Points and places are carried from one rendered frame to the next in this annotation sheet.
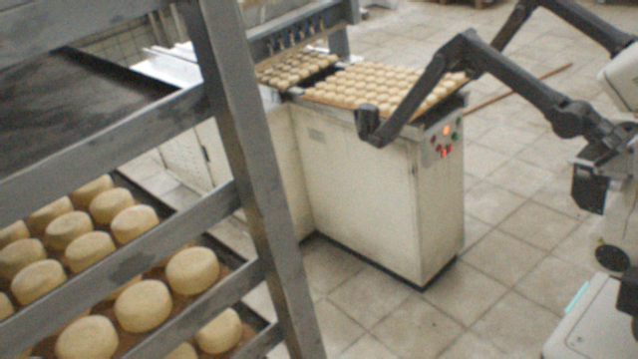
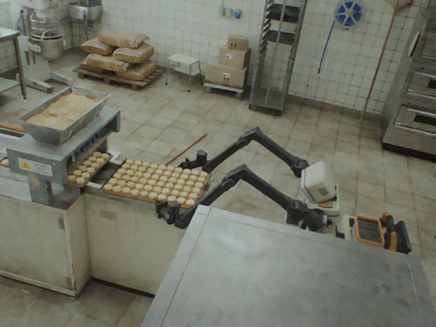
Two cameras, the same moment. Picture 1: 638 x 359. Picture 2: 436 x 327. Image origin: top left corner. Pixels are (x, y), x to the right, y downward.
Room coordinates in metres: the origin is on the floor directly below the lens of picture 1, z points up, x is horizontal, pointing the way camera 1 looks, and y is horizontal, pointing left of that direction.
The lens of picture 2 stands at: (0.21, 0.78, 2.37)
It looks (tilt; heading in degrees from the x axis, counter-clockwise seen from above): 32 degrees down; 317
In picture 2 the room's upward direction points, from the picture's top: 7 degrees clockwise
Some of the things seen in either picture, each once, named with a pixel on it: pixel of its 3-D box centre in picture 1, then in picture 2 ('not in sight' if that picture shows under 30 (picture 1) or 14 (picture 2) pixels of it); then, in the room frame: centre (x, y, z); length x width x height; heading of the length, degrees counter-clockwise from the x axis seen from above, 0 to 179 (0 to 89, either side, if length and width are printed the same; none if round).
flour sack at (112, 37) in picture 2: not in sight; (122, 38); (5.82, -2.09, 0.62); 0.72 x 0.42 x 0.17; 39
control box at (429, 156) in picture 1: (442, 138); not in sight; (1.71, -0.50, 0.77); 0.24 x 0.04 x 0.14; 127
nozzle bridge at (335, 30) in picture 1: (284, 46); (71, 150); (2.40, 0.02, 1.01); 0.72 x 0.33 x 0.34; 127
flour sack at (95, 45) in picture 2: not in sight; (105, 44); (6.08, -1.92, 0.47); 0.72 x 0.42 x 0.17; 123
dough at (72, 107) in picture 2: not in sight; (68, 112); (2.40, 0.02, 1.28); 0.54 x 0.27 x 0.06; 127
